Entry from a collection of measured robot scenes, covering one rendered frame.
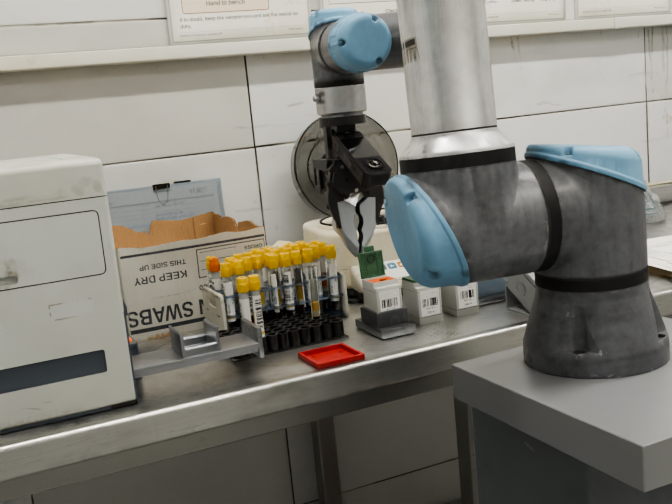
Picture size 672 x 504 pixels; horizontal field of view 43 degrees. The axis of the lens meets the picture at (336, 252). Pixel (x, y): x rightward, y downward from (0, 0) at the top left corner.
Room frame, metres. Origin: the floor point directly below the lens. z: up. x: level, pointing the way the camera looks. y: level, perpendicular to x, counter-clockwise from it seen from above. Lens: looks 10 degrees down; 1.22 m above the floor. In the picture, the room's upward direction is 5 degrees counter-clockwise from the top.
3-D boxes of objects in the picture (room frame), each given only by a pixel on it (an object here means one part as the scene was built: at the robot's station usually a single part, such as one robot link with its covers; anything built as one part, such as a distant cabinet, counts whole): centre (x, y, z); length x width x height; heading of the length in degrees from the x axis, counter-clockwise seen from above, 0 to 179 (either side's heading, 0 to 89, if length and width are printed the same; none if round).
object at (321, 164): (1.31, -0.03, 1.13); 0.09 x 0.08 x 0.12; 22
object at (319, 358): (1.11, 0.02, 0.88); 0.07 x 0.07 x 0.01; 24
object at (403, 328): (1.22, -0.06, 0.89); 0.09 x 0.05 x 0.04; 23
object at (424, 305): (1.26, -0.12, 0.91); 0.05 x 0.04 x 0.07; 24
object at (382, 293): (1.22, -0.06, 0.92); 0.05 x 0.04 x 0.06; 23
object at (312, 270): (1.24, 0.04, 0.93); 0.01 x 0.01 x 0.10
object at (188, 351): (1.07, 0.21, 0.92); 0.21 x 0.07 x 0.05; 114
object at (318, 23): (1.30, -0.03, 1.29); 0.09 x 0.08 x 0.11; 13
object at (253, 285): (1.21, 0.09, 0.93); 0.17 x 0.09 x 0.11; 115
